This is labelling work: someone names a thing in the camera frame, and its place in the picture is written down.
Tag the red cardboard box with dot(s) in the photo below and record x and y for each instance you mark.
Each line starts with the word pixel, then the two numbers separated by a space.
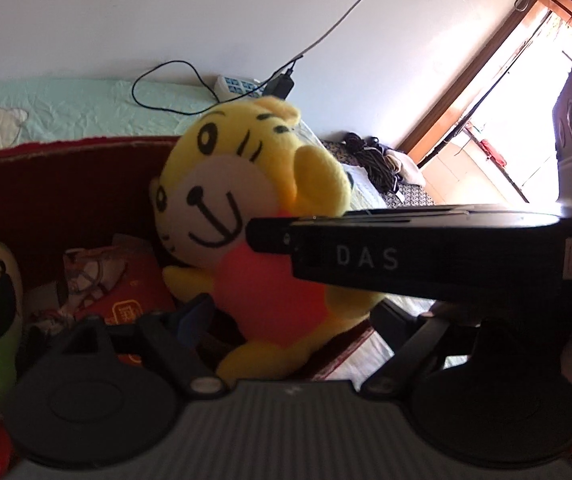
pixel 63 195

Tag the white cloth bundle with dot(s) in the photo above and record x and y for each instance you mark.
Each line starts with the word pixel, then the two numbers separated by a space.
pixel 406 168

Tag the dark patterned mattress cloth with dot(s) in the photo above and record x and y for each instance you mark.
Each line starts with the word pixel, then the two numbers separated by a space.
pixel 366 195

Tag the black charger adapter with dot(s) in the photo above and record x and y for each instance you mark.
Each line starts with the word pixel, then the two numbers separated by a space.
pixel 281 85

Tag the brown wooden door frame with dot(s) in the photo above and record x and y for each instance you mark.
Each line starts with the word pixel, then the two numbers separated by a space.
pixel 484 69

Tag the yellow tiger plush toy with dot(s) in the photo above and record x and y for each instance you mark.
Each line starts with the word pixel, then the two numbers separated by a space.
pixel 243 161

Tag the red patterned packet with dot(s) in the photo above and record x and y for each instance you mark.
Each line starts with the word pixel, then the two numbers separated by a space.
pixel 117 283

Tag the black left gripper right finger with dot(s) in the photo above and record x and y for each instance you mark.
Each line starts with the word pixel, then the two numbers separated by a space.
pixel 481 381

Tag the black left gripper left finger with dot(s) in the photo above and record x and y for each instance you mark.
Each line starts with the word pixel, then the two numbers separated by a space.
pixel 104 394

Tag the white power strip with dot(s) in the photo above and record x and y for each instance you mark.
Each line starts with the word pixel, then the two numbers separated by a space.
pixel 228 87

